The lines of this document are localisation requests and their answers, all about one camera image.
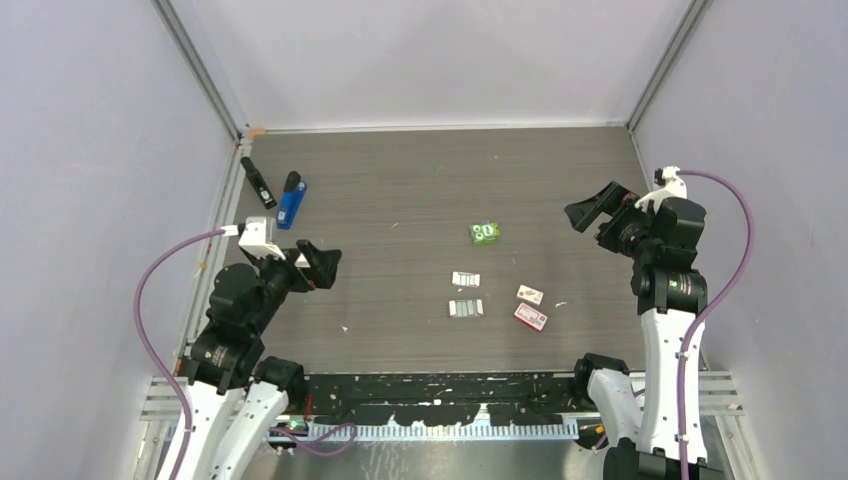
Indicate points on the black stapler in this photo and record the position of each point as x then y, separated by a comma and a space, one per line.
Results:
258, 183

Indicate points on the green owl eraser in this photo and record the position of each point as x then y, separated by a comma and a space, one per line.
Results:
484, 233

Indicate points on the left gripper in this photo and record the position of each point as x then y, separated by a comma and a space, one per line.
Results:
322, 262

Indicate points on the white staple box sleeve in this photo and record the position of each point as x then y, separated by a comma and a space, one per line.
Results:
530, 295

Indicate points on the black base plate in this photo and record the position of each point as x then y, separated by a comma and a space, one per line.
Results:
441, 399

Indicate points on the open staple tray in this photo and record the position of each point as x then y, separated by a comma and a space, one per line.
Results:
466, 279
465, 308

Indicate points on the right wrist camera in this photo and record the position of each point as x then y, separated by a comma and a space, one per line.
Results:
669, 185

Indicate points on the red staple box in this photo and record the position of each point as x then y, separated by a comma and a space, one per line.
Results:
530, 316

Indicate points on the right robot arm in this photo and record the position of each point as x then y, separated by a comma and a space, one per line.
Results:
657, 435

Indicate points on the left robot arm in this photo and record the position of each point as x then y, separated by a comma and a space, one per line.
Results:
233, 394

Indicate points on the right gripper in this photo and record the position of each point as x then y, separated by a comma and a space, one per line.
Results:
613, 199

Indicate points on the upper open staple tray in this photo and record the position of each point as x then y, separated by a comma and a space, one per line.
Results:
466, 279

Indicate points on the blue stapler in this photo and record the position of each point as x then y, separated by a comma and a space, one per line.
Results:
293, 193

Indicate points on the slotted cable duct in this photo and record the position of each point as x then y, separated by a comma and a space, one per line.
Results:
481, 430

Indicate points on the lower open staple tray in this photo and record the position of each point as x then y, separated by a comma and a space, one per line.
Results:
465, 308

